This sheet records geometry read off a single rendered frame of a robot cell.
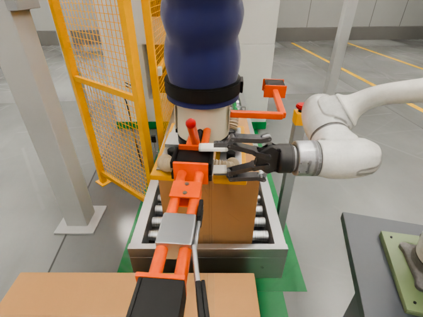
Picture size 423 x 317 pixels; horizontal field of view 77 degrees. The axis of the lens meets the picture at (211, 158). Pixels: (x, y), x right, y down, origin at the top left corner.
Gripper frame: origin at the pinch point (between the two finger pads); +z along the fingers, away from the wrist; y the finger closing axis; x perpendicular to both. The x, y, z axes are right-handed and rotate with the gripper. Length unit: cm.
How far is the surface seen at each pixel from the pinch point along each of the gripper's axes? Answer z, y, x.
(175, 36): 8.5, -26.3, 13.3
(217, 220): -2, 50, 27
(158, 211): 29, 67, 50
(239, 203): -11.4, 39.6, 26.5
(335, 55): -158, 39, 301
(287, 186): -47, 70, 75
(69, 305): 54, 66, -2
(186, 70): 6.4, -18.7, 12.3
